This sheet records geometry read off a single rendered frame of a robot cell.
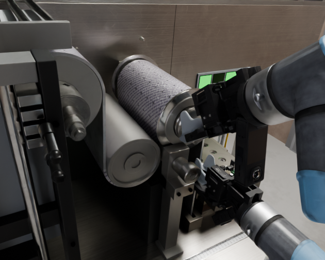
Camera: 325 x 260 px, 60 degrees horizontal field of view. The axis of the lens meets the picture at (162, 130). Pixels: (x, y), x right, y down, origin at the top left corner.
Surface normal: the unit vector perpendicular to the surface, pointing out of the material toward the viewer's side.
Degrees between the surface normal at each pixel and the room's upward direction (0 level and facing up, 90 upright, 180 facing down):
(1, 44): 90
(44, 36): 90
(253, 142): 78
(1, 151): 90
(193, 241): 0
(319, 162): 67
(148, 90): 46
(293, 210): 0
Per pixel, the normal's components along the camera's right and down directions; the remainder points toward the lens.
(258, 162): 0.52, 0.26
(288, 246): -0.47, -0.58
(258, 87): -0.87, 0.19
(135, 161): 0.49, 0.46
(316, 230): 0.07, -0.87
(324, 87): -0.67, -0.22
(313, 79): -0.81, -0.18
